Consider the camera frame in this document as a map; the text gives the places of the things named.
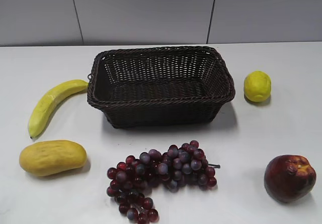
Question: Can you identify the purple grape bunch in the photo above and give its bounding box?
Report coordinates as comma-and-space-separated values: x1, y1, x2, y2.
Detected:
106, 140, 220, 223

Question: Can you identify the dark woven wicker basket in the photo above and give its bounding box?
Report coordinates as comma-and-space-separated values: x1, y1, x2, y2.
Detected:
87, 46, 235, 128

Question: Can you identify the yellow lemon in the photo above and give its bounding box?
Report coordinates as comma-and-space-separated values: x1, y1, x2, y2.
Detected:
244, 71, 271, 103

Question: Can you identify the yellow banana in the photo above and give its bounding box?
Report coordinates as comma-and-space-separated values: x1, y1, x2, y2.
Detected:
28, 80, 89, 139

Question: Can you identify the yellow mango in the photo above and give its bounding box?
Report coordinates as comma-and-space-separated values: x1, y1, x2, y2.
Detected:
19, 140, 87, 177

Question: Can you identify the dark red apple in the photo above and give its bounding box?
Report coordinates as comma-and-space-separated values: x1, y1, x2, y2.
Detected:
264, 155, 316, 203

